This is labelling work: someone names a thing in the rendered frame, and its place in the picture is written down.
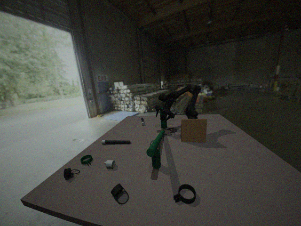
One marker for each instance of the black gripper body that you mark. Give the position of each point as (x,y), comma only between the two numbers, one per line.
(172,115)

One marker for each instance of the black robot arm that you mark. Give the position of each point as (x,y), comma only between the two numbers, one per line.
(171,97)

